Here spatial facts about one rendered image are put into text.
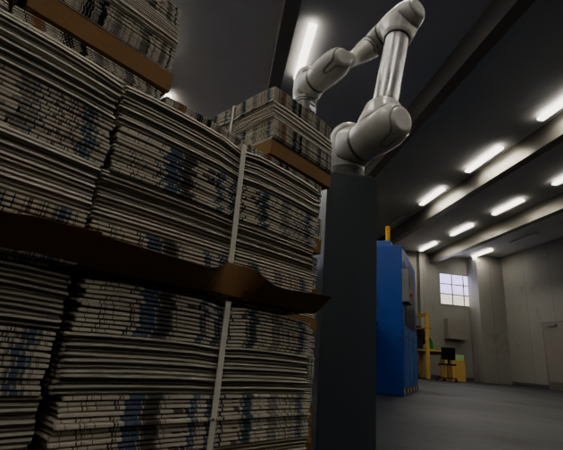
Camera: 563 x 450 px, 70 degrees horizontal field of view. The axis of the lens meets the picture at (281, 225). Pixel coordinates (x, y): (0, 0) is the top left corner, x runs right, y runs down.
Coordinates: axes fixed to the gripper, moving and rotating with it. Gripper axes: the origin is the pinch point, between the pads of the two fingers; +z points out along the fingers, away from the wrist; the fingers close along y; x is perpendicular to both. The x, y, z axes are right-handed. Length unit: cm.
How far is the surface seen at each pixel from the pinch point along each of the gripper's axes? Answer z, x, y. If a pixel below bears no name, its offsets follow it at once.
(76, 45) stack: 20, -87, 19
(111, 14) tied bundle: 9, -83, 19
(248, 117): 2.7, -35.1, 8.2
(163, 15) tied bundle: 1, -73, 19
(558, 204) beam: -364, 1090, -44
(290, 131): 7.5, -27.5, 18.9
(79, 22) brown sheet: 15, -88, 19
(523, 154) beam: -358, 749, -52
